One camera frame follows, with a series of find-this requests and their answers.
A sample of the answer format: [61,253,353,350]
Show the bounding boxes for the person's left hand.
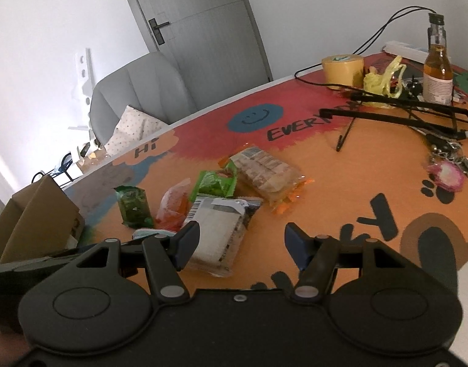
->
[0,331,30,367]

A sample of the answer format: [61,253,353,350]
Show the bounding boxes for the white snack packet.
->
[182,196,263,278]

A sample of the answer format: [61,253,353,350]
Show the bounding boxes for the black door handle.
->
[148,18,170,44]

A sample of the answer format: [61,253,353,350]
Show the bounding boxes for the white foam board with holes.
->
[67,48,95,131]

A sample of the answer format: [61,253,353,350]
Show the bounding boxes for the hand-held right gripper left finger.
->
[71,222,201,306]

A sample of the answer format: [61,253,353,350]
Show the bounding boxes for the yellow tape roll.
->
[321,54,365,90]

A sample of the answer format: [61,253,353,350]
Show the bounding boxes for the black cable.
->
[295,6,437,85]

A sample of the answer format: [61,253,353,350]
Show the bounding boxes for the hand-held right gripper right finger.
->
[284,222,410,303]

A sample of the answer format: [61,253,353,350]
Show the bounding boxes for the dark green snack packet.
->
[114,185,154,228]

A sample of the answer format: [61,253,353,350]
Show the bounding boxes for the bright green snack packet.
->
[190,170,238,199]

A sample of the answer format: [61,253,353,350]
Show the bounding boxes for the amber glass bottle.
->
[422,13,454,106]

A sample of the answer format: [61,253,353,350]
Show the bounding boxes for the clear biscuit packet orange edges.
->
[219,145,315,215]

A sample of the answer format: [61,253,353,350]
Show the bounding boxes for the brown cardboard box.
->
[0,176,86,265]

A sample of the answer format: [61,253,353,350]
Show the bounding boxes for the black wire shoe rack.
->
[32,153,74,184]

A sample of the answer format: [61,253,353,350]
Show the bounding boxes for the yellow plastic bag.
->
[363,55,407,100]

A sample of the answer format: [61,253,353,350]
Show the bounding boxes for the grey door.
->
[117,0,275,96]

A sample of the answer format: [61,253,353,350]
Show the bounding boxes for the black wire stand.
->
[321,90,468,151]

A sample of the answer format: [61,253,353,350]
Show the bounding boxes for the white power strip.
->
[383,41,429,62]

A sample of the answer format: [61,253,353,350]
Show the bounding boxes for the light blue snack packet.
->
[132,228,177,239]

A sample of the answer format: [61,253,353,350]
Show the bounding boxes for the key bunch with pink charm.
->
[425,138,468,192]

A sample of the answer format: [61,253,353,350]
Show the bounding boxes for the grey chair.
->
[89,51,198,146]

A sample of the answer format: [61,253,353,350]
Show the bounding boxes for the clear orange snack packet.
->
[156,178,192,234]

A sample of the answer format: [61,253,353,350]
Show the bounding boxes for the dotted white pillow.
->
[104,105,169,155]

